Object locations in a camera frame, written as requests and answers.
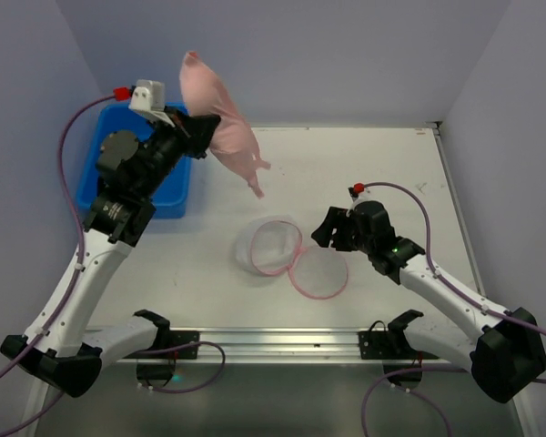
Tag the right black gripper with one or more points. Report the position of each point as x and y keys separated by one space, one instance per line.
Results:
x=342 y=230

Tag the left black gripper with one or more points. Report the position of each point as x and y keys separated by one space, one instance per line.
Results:
x=199 y=134

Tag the pink bra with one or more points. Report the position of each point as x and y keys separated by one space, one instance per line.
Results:
x=234 y=143

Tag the white mesh laundry bag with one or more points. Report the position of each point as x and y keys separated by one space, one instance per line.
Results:
x=275 y=245

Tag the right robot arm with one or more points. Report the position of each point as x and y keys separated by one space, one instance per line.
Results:
x=501 y=349

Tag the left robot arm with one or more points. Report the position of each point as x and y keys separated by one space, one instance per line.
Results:
x=56 y=348

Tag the blue plastic bin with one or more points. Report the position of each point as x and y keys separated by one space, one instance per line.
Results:
x=170 y=200

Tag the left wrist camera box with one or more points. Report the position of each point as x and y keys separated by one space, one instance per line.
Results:
x=148 y=101

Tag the aluminium mounting rail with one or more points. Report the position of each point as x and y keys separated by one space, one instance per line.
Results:
x=291 y=346

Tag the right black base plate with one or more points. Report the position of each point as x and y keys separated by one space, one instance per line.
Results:
x=386 y=345

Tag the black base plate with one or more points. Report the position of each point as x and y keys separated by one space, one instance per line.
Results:
x=176 y=345
x=386 y=345

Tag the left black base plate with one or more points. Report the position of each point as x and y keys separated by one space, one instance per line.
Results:
x=176 y=345

